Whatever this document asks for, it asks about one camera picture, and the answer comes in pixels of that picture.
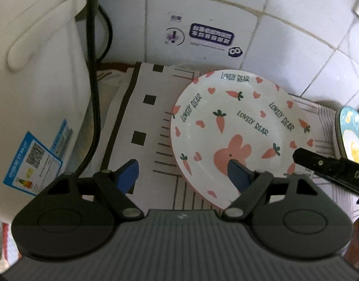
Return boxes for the blue fried egg plate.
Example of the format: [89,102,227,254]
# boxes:
[333,106,359,164]

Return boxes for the rabbit carrot pattern plate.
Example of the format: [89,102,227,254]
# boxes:
[171,70,315,209]

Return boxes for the striped white tablecloth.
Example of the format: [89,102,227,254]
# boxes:
[97,61,338,211]

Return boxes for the white rice cooker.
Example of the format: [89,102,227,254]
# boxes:
[0,0,90,223]

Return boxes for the wall warning sticker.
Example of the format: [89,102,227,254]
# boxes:
[164,13,243,58]

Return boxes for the rice cooker black cord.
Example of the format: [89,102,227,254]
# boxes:
[73,0,114,179]

